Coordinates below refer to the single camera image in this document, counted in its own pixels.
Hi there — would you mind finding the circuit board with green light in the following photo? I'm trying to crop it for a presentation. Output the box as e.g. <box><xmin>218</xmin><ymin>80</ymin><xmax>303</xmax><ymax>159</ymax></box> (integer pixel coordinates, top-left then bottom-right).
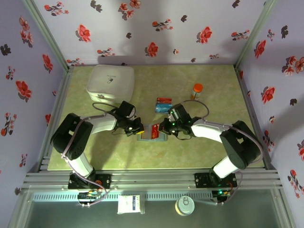
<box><xmin>212</xmin><ymin>189</ymin><xmax>232</xmax><ymax>204</ymax></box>

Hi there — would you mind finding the white paper packet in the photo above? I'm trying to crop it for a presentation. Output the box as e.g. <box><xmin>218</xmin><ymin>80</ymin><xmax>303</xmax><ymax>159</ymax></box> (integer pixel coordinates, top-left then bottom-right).
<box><xmin>117</xmin><ymin>195</ymin><xmax>141</xmax><ymax>215</ymax></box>

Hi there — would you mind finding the circuit board with wires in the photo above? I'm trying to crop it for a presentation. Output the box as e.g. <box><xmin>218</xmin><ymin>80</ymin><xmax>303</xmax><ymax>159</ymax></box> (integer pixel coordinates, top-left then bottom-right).
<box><xmin>77</xmin><ymin>190</ymin><xmax>100</xmax><ymax>203</ymax></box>

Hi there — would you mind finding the tin can with pull tab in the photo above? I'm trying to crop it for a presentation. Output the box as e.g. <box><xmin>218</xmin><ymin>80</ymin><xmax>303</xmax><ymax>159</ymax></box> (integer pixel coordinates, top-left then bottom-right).
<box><xmin>175</xmin><ymin>195</ymin><xmax>195</xmax><ymax>216</ymax></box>

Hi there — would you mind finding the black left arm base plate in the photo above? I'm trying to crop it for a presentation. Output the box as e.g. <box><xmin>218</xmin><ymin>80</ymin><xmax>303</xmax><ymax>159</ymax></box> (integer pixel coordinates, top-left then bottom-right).
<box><xmin>68</xmin><ymin>174</ymin><xmax>112</xmax><ymax>190</ymax></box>

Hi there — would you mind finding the grey right arm cable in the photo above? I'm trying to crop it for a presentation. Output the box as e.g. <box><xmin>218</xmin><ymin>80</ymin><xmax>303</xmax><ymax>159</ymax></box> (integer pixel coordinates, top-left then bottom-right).
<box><xmin>181</xmin><ymin>99</ymin><xmax>264</xmax><ymax>205</ymax></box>

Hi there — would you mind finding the slotted grey cable duct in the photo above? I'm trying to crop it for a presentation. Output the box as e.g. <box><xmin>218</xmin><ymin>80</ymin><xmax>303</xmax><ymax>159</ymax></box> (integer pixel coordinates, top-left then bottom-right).
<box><xmin>32</xmin><ymin>192</ymin><xmax>213</xmax><ymax>202</ymax></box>

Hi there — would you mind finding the aluminium corner post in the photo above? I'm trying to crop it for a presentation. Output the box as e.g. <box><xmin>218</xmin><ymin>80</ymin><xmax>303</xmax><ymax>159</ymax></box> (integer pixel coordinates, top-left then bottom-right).
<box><xmin>21</xmin><ymin>0</ymin><xmax>72</xmax><ymax>72</ymax></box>
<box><xmin>235</xmin><ymin>0</ymin><xmax>278</xmax><ymax>69</ymax></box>

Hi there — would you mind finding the white lidded box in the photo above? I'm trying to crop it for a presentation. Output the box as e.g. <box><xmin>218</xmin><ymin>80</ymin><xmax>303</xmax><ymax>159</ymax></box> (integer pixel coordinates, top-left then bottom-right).
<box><xmin>86</xmin><ymin>64</ymin><xmax>135</xmax><ymax>105</ymax></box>

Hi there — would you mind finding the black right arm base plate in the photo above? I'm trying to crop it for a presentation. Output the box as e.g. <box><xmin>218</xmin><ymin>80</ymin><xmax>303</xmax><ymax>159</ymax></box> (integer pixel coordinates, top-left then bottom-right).
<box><xmin>194</xmin><ymin>172</ymin><xmax>238</xmax><ymax>189</ymax></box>

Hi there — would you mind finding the orange-capped pill bottle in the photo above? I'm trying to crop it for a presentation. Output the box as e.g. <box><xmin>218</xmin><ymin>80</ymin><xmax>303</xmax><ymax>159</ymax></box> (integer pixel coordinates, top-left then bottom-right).
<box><xmin>190</xmin><ymin>83</ymin><xmax>204</xmax><ymax>100</ymax></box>

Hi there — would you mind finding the aluminium front rail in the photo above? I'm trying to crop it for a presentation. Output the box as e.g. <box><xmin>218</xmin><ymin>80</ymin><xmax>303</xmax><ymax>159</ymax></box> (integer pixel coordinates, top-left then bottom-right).
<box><xmin>22</xmin><ymin>169</ymin><xmax>285</xmax><ymax>190</ymax></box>

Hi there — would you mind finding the grey-green card holder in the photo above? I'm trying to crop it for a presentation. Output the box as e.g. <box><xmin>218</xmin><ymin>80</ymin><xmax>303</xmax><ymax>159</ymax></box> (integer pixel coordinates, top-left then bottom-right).
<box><xmin>137</xmin><ymin>123</ymin><xmax>168</xmax><ymax>143</ymax></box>

